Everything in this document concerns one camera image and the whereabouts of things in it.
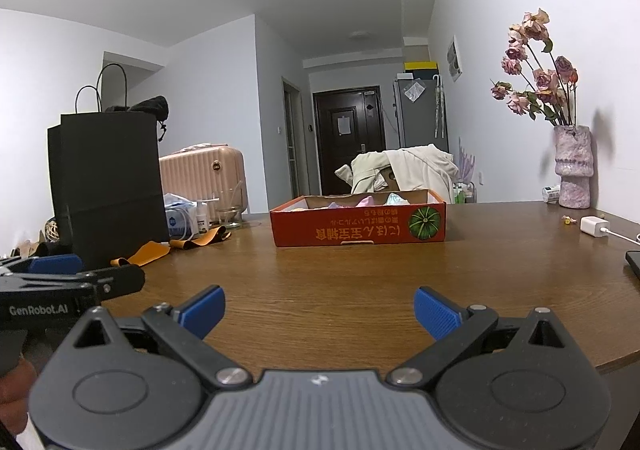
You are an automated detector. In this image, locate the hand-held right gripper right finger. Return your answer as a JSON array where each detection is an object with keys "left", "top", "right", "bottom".
[{"left": 386, "top": 286, "right": 576, "bottom": 389}]

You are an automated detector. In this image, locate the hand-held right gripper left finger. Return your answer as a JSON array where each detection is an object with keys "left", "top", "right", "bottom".
[{"left": 67, "top": 285, "right": 253, "bottom": 391}]

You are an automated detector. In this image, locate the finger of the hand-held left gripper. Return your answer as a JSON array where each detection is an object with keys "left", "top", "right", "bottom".
[
  {"left": 0, "top": 263, "right": 146, "bottom": 303},
  {"left": 0, "top": 254, "right": 85, "bottom": 276}
]

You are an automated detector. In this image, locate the orange cardboard box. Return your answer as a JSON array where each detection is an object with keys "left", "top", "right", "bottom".
[{"left": 269, "top": 188, "right": 448, "bottom": 248}]

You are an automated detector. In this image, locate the lavender knit cloth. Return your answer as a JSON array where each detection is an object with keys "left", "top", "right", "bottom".
[{"left": 325, "top": 196, "right": 384, "bottom": 209}]

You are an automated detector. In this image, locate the person's left hand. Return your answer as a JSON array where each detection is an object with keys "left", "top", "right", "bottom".
[{"left": 0, "top": 360, "right": 38, "bottom": 427}]

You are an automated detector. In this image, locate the black paper bag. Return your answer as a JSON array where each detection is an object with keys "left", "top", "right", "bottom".
[{"left": 47, "top": 62, "right": 171, "bottom": 257}]

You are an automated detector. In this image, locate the glass cup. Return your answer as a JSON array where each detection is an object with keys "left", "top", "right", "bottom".
[{"left": 215, "top": 180, "right": 249, "bottom": 229}]

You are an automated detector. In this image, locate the small white rack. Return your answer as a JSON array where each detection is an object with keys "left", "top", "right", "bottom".
[{"left": 452, "top": 180, "right": 476, "bottom": 205}]

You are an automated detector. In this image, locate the pink suitcase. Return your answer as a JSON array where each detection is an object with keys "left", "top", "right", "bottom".
[{"left": 158, "top": 144, "right": 246, "bottom": 224}]

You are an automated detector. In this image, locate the brown cardboard box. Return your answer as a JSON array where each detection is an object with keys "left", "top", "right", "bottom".
[{"left": 377, "top": 167, "right": 401, "bottom": 192}]

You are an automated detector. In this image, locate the beige jacket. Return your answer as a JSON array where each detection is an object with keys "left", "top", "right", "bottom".
[{"left": 334, "top": 143, "right": 460, "bottom": 194}]

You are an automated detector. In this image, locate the lavender flower bundle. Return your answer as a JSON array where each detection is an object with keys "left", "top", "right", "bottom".
[{"left": 457, "top": 137, "right": 476, "bottom": 181}]

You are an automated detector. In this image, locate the black pouch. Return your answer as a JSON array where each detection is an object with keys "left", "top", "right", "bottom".
[{"left": 104, "top": 95, "right": 170, "bottom": 143}]

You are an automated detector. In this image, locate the dark entrance door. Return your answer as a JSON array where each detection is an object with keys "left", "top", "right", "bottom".
[{"left": 312, "top": 86, "right": 386, "bottom": 196}]

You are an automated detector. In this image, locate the white charger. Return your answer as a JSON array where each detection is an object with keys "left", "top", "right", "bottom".
[{"left": 579, "top": 215, "right": 610, "bottom": 236}]

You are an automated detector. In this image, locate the grey refrigerator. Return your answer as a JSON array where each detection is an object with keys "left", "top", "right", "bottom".
[{"left": 392, "top": 76, "right": 449, "bottom": 151}]

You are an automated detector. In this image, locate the grey interior door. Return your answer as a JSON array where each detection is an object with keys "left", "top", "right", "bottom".
[{"left": 282, "top": 76, "right": 306, "bottom": 199}]

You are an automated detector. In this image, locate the pink textured vase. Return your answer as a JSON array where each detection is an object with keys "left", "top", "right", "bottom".
[{"left": 552, "top": 124, "right": 594, "bottom": 209}]

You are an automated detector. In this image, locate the white folded umbrella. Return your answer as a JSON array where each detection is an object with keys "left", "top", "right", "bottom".
[{"left": 432, "top": 74, "right": 446, "bottom": 140}]

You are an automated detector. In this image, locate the orange strap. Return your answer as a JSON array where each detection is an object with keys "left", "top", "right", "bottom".
[
  {"left": 110, "top": 240, "right": 171, "bottom": 269},
  {"left": 169, "top": 225, "right": 232, "bottom": 251}
]

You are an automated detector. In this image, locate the white cable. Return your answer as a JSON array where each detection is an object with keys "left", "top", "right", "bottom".
[{"left": 604, "top": 227, "right": 640, "bottom": 246}]

